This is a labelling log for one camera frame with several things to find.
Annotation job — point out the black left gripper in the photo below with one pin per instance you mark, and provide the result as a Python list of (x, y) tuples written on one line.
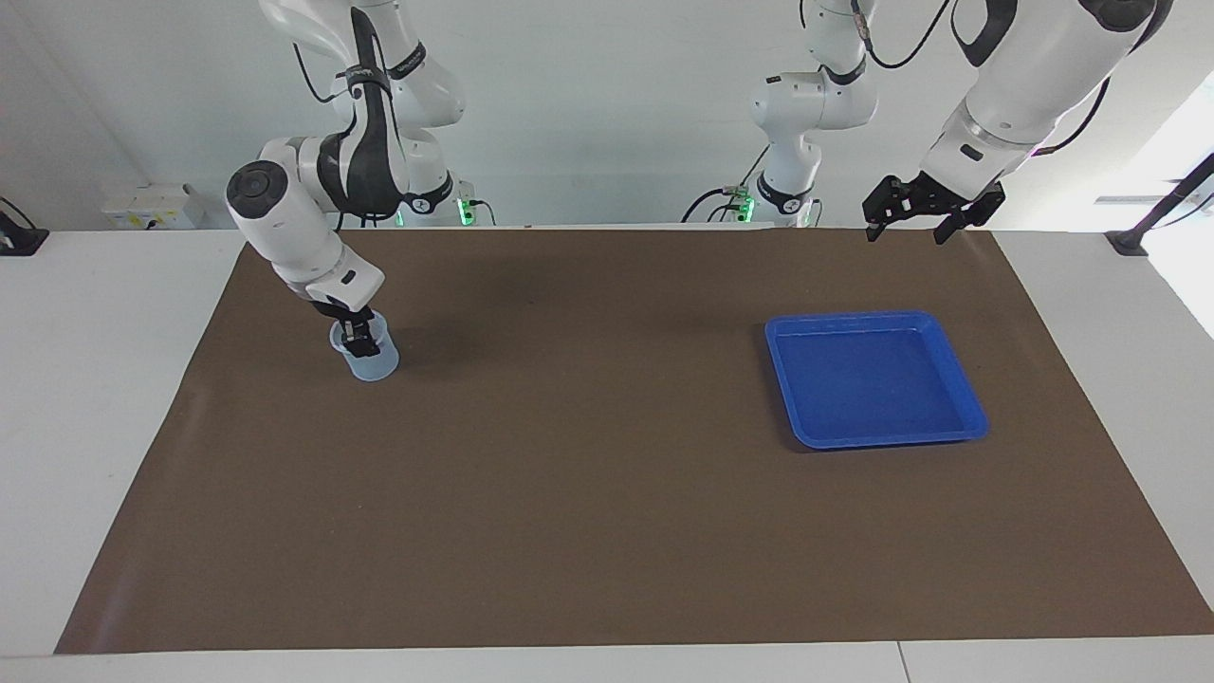
[(934, 201)]

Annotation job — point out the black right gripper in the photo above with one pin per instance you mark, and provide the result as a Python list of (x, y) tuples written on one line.
[(343, 311)]

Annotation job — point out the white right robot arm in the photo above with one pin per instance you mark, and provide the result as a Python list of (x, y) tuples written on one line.
[(285, 228)]

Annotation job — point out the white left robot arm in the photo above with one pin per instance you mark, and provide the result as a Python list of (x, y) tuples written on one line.
[(1034, 76)]

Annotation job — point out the blue plastic tray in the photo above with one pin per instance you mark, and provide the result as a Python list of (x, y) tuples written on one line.
[(873, 379)]

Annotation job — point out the translucent plastic cup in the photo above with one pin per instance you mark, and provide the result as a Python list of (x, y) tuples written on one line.
[(375, 365)]

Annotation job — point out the brown table mat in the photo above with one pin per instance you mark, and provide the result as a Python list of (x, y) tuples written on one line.
[(569, 474)]

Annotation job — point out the black clamp base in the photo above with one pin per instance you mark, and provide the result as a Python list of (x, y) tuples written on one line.
[(19, 239)]

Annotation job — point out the black camera stand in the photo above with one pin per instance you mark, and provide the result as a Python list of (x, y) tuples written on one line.
[(1162, 211)]

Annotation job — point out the white wall outlet box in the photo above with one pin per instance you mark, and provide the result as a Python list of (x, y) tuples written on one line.
[(152, 207)]

